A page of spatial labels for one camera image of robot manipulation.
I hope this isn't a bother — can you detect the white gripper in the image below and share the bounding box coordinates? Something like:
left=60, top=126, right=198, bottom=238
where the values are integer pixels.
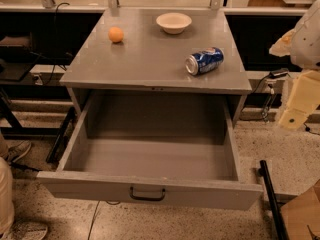
left=269, top=0, right=320, bottom=130

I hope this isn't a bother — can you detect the blue pepsi can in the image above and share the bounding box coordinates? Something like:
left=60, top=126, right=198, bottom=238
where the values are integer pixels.
left=185, top=47, right=224, bottom=76

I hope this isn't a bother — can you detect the open grey top drawer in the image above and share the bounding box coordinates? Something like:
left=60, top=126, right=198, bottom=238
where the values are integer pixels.
left=38, top=90, right=263, bottom=210

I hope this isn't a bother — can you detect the black pole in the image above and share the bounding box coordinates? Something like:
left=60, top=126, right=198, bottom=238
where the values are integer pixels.
left=259, top=160, right=289, bottom=240

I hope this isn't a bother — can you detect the white bowl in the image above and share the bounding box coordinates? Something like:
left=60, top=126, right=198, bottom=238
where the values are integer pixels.
left=156, top=13, right=192, bottom=35

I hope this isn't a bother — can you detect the cardboard box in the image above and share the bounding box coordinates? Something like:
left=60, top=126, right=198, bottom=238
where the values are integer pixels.
left=281, top=180, right=320, bottom=240

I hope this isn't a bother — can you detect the grey cabinet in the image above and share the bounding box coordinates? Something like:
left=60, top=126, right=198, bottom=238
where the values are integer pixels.
left=60, top=7, right=251, bottom=120

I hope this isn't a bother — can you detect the orange fruit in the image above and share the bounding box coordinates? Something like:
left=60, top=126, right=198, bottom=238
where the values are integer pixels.
left=108, top=27, right=124, bottom=43

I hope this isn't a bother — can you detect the grey sneaker upper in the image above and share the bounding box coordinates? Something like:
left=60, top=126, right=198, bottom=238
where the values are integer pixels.
left=5, top=141, right=32, bottom=163

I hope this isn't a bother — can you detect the grey sneaker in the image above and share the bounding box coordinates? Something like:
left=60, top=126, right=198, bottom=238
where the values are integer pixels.
left=0, top=221, right=48, bottom=240
left=5, top=141, right=32, bottom=163

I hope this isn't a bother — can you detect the grey sneaker lower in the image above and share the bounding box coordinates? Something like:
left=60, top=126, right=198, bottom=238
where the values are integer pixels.
left=0, top=221, right=48, bottom=240

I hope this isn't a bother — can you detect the black drawer handle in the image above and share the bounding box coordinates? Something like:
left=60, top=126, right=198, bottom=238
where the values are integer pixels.
left=129, top=187, right=166, bottom=202

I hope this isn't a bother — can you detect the black floor cable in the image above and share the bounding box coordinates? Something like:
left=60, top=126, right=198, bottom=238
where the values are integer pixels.
left=87, top=200, right=121, bottom=240

